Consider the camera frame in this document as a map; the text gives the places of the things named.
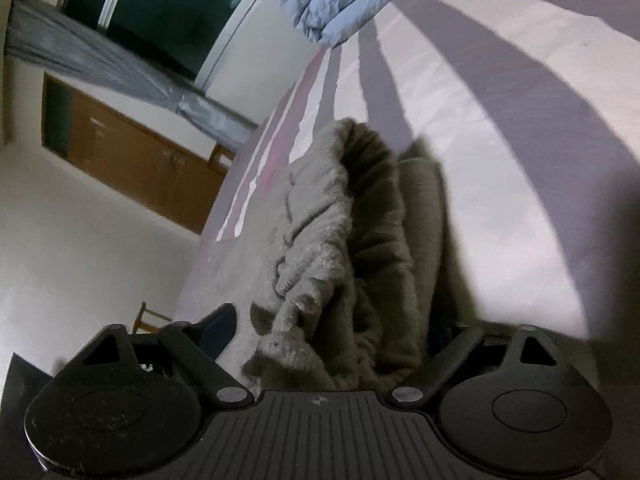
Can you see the grey towel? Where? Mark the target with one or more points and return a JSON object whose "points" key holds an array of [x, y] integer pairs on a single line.
{"points": [[350, 260]]}

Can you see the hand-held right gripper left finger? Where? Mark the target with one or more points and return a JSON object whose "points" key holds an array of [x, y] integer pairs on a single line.
{"points": [[220, 325]]}

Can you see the wooden wardrobe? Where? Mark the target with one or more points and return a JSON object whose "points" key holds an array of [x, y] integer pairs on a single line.
{"points": [[130, 160]]}

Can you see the wooden chair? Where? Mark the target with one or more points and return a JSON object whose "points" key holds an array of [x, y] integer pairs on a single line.
{"points": [[150, 320]]}

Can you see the bed with striped sheet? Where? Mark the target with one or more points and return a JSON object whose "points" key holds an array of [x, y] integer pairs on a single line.
{"points": [[500, 135]]}

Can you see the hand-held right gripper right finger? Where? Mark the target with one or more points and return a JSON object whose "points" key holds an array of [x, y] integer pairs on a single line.
{"points": [[462, 342]]}

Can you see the grey curtain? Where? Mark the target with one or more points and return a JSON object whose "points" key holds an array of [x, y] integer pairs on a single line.
{"points": [[115, 75]]}

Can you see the window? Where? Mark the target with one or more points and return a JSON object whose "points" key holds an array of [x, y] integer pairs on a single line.
{"points": [[165, 15]]}

